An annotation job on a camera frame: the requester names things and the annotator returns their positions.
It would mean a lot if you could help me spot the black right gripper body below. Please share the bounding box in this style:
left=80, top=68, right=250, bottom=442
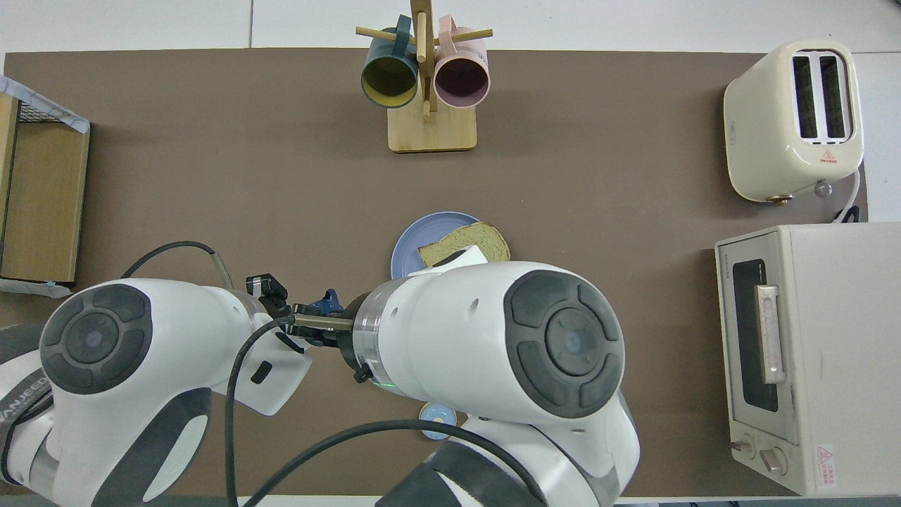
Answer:
left=308, top=310, right=368, bottom=384

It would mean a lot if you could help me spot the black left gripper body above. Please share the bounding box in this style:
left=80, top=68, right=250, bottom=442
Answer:
left=246, top=275, right=291, bottom=318

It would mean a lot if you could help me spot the seasoning bottle with blue cap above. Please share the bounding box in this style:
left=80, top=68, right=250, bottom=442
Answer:
left=310, top=289, right=346, bottom=315

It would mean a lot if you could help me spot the toasted bread slice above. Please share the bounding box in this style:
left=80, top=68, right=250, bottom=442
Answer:
left=417, top=223, right=511, bottom=268

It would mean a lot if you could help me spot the blue round plate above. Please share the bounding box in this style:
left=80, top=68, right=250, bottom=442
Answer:
left=391, top=211, right=493, bottom=279

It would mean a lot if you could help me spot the small blue call bell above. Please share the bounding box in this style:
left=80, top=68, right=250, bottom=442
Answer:
left=420, top=403, right=458, bottom=442

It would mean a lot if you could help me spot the brown table mat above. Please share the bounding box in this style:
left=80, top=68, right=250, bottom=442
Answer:
left=0, top=48, right=870, bottom=497

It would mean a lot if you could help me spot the wooden mug rack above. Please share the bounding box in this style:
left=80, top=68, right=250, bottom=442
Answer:
left=355, top=0, right=493, bottom=154

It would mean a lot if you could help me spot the teal mug with yellow inside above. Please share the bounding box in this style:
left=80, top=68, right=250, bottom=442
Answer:
left=360, top=15, right=420, bottom=110

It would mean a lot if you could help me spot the pink mug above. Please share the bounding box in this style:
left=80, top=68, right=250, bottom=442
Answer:
left=433, top=15, right=491, bottom=108

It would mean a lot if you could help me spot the cream two-slot toaster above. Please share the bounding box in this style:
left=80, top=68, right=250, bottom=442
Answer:
left=724, top=40, right=865, bottom=205

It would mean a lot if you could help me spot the white toaster oven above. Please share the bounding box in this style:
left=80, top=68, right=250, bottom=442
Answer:
left=714, top=224, right=901, bottom=497

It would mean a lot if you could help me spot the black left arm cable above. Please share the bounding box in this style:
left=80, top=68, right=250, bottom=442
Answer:
left=121, top=242, right=234, bottom=291

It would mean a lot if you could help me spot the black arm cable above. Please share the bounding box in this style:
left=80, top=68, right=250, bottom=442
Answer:
left=121, top=242, right=234, bottom=291
left=225, top=313, right=550, bottom=507

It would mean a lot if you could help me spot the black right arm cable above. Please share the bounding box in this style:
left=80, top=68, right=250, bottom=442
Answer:
left=225, top=313, right=550, bottom=507

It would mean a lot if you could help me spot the wooden shelf with wire basket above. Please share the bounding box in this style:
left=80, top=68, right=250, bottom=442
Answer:
left=0, top=76, right=91, bottom=296

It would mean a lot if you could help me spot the toaster power cord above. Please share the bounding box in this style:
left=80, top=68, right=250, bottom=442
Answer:
left=834, top=169, right=863, bottom=223

